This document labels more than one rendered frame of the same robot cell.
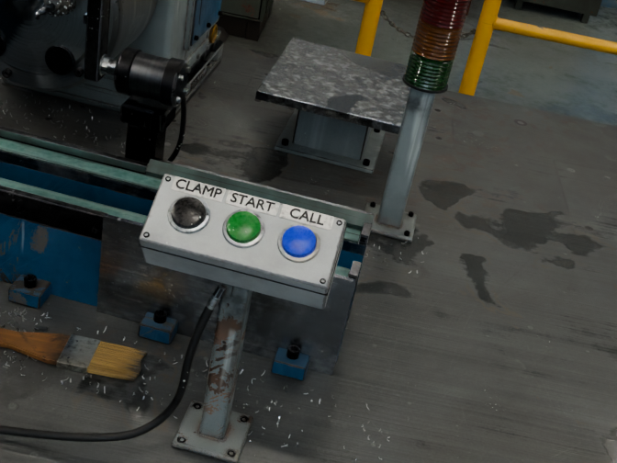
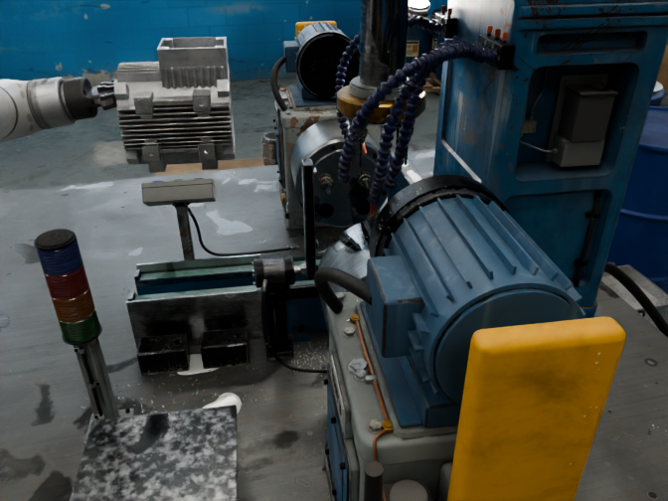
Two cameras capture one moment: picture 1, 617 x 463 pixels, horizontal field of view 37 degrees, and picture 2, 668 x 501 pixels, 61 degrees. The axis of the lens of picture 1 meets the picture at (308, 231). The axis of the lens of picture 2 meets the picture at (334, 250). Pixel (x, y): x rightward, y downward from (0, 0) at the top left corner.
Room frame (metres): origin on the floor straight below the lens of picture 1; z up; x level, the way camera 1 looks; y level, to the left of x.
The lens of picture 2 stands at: (2.06, 0.12, 1.65)
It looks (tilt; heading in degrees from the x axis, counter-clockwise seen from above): 31 degrees down; 166
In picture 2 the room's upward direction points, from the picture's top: straight up
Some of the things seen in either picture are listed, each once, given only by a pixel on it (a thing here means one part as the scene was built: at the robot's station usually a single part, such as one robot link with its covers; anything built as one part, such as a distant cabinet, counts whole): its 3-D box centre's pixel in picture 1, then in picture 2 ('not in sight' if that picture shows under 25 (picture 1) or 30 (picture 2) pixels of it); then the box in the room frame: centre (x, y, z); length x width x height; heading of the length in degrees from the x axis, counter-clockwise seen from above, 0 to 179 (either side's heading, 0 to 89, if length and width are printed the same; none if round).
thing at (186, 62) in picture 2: not in sight; (195, 63); (0.93, 0.13, 1.41); 0.12 x 0.11 x 0.07; 85
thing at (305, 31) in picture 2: not in sight; (311, 95); (0.32, 0.47, 1.16); 0.33 x 0.26 x 0.42; 175
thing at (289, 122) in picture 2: not in sight; (324, 151); (0.36, 0.50, 0.99); 0.35 x 0.31 x 0.37; 175
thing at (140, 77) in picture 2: not in sight; (179, 112); (0.92, 0.09, 1.31); 0.20 x 0.19 x 0.19; 85
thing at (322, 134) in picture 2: not in sight; (335, 164); (0.60, 0.48, 1.04); 0.37 x 0.25 x 0.25; 175
